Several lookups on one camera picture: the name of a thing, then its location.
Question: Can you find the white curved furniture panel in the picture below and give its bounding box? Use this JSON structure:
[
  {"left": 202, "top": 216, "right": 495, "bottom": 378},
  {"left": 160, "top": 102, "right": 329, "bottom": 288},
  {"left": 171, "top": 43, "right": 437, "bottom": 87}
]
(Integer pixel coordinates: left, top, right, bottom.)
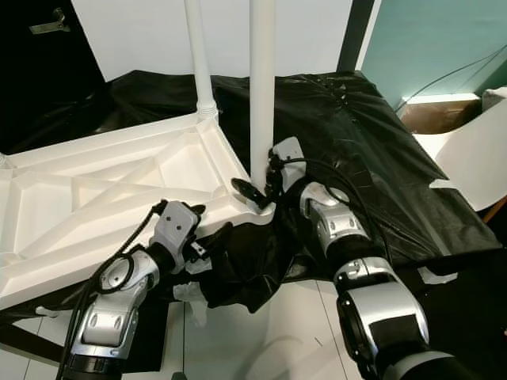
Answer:
[{"left": 412, "top": 85, "right": 507, "bottom": 213}]

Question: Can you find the black door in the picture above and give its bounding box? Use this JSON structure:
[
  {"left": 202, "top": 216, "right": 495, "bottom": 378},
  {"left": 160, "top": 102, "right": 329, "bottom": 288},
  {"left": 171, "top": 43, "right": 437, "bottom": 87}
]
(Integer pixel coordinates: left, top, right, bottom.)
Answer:
[{"left": 0, "top": 0, "right": 108, "bottom": 151}]

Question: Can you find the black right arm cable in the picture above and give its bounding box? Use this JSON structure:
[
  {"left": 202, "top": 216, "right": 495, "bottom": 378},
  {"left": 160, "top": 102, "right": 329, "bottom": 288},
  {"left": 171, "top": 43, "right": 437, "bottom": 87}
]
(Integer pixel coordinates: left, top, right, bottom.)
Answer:
[{"left": 273, "top": 157, "right": 405, "bottom": 262}]

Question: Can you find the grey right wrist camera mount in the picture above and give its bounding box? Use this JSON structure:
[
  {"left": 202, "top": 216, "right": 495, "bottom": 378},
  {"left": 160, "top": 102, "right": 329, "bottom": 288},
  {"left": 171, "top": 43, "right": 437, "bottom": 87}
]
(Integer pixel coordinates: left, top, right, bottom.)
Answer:
[{"left": 273, "top": 136, "right": 306, "bottom": 171}]

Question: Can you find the dark grey window frame post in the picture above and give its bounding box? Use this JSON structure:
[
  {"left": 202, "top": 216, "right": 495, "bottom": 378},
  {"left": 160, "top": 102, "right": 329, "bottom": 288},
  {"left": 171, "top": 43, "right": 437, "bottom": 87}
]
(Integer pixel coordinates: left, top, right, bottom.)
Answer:
[{"left": 337, "top": 0, "right": 377, "bottom": 74}]

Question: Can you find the metal door handle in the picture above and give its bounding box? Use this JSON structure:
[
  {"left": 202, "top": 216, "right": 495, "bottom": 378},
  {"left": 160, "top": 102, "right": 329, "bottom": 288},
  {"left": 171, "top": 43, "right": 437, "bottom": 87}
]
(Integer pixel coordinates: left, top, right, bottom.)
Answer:
[{"left": 30, "top": 8, "right": 71, "bottom": 35}]

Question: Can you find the thin black wall cable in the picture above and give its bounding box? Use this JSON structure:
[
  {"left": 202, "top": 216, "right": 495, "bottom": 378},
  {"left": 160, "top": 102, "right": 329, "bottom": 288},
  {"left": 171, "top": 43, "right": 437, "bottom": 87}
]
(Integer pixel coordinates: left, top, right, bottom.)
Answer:
[{"left": 396, "top": 49, "right": 507, "bottom": 108}]

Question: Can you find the black plastic sheet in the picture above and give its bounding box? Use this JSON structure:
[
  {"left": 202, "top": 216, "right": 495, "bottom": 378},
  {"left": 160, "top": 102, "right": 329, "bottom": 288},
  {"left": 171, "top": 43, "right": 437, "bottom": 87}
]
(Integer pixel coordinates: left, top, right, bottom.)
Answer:
[{"left": 0, "top": 70, "right": 507, "bottom": 317}]

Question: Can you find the brown cardboard box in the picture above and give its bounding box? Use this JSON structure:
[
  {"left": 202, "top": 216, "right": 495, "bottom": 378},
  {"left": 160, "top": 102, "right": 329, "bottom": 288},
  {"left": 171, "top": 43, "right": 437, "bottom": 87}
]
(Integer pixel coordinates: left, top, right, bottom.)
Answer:
[{"left": 398, "top": 99, "right": 484, "bottom": 135}]

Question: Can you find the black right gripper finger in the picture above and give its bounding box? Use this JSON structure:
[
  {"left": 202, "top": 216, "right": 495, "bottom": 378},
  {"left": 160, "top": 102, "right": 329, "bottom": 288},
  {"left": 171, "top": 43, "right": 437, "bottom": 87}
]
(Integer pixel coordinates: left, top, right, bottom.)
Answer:
[{"left": 230, "top": 178, "right": 266, "bottom": 208}]

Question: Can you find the white plastic table top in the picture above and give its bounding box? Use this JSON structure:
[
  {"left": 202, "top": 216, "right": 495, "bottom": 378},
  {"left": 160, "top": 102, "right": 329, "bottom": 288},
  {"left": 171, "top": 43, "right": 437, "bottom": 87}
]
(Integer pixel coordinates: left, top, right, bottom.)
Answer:
[{"left": 0, "top": 111, "right": 276, "bottom": 311}]

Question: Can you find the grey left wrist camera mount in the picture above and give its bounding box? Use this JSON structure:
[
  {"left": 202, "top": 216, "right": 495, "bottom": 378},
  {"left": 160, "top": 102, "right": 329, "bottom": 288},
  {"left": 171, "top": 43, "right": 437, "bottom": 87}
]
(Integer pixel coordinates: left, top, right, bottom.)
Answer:
[{"left": 152, "top": 200, "right": 203, "bottom": 250}]

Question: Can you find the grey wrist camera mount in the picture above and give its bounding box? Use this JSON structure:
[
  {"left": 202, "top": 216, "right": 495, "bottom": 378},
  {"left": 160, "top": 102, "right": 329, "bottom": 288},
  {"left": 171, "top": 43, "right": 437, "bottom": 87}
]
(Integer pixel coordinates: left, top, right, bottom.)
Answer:
[
  {"left": 152, "top": 200, "right": 203, "bottom": 250},
  {"left": 273, "top": 136, "right": 306, "bottom": 171}
]

